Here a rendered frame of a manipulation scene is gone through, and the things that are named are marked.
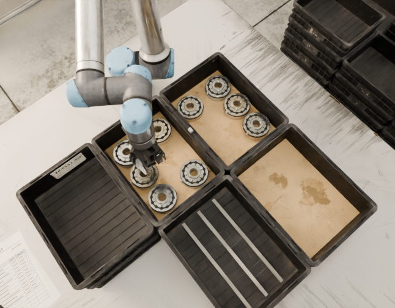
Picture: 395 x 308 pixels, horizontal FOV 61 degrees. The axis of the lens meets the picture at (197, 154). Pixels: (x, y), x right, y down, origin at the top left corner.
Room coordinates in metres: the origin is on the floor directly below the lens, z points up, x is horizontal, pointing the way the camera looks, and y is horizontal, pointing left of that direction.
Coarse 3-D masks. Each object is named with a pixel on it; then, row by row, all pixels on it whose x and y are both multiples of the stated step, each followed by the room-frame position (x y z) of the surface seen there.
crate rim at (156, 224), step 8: (152, 96) 0.66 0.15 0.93; (176, 120) 0.55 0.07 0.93; (112, 128) 0.54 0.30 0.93; (184, 128) 0.51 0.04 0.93; (96, 136) 0.51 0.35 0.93; (192, 136) 0.49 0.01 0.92; (96, 144) 0.48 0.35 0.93; (200, 144) 0.45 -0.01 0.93; (208, 152) 0.42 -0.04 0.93; (104, 160) 0.42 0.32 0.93; (112, 168) 0.39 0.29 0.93; (120, 176) 0.36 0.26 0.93; (216, 176) 0.33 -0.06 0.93; (208, 184) 0.31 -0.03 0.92; (128, 192) 0.30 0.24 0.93; (200, 192) 0.28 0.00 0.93; (136, 200) 0.27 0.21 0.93; (144, 208) 0.24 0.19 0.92; (176, 208) 0.23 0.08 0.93; (168, 216) 0.21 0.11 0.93; (152, 224) 0.19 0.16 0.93; (160, 224) 0.18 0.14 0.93
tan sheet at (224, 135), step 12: (216, 72) 0.81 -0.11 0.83; (204, 84) 0.75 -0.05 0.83; (204, 96) 0.70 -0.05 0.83; (192, 108) 0.65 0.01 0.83; (204, 108) 0.64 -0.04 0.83; (216, 108) 0.64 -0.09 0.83; (252, 108) 0.63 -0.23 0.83; (204, 120) 0.59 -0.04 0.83; (216, 120) 0.58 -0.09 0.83; (228, 120) 0.58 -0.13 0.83; (240, 120) 0.58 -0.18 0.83; (204, 132) 0.54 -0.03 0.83; (216, 132) 0.54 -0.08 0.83; (228, 132) 0.53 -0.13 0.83; (240, 132) 0.53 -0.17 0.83; (216, 144) 0.48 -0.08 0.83; (228, 144) 0.48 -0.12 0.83; (240, 144) 0.48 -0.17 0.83; (252, 144) 0.47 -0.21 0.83; (228, 156) 0.43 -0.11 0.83
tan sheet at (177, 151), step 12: (156, 132) 0.56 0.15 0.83; (168, 144) 0.50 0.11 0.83; (180, 144) 0.50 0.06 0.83; (168, 156) 0.45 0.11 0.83; (180, 156) 0.45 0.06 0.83; (192, 156) 0.44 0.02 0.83; (120, 168) 0.42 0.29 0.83; (168, 168) 0.41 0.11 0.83; (180, 168) 0.40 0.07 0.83; (168, 180) 0.36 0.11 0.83; (144, 192) 0.32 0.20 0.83; (180, 192) 0.31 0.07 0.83; (192, 192) 0.30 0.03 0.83; (156, 216) 0.23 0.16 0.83
